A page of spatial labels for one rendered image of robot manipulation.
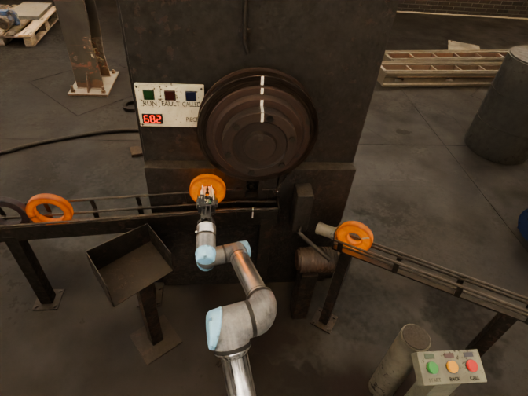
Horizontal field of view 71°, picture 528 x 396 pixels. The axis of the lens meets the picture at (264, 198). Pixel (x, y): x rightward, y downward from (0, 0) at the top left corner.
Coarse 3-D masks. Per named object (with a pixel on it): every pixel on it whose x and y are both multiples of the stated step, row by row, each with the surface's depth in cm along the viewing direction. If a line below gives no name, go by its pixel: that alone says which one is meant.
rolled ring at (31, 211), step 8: (32, 200) 159; (40, 200) 160; (48, 200) 160; (56, 200) 161; (64, 200) 164; (32, 208) 162; (64, 208) 164; (72, 208) 168; (32, 216) 165; (40, 216) 168; (64, 216) 167; (48, 224) 169
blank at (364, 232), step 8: (344, 224) 162; (352, 224) 159; (360, 224) 159; (344, 232) 163; (352, 232) 161; (360, 232) 159; (368, 232) 158; (344, 240) 166; (352, 240) 166; (360, 240) 165; (368, 240) 159; (368, 248) 162
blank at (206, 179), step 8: (200, 176) 157; (208, 176) 157; (216, 176) 159; (192, 184) 157; (200, 184) 158; (208, 184) 158; (216, 184) 158; (224, 184) 161; (192, 192) 160; (216, 192) 161; (224, 192) 162
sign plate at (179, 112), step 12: (144, 84) 141; (156, 84) 142; (168, 84) 142; (180, 84) 143; (192, 84) 144; (156, 96) 144; (180, 96) 145; (144, 108) 147; (156, 108) 148; (168, 108) 148; (180, 108) 149; (192, 108) 149; (144, 120) 151; (168, 120) 152; (180, 120) 152; (192, 120) 153
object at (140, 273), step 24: (120, 240) 154; (144, 240) 163; (96, 264) 153; (120, 264) 157; (144, 264) 157; (168, 264) 157; (120, 288) 149; (144, 288) 161; (144, 312) 171; (144, 336) 195; (168, 336) 196; (144, 360) 186
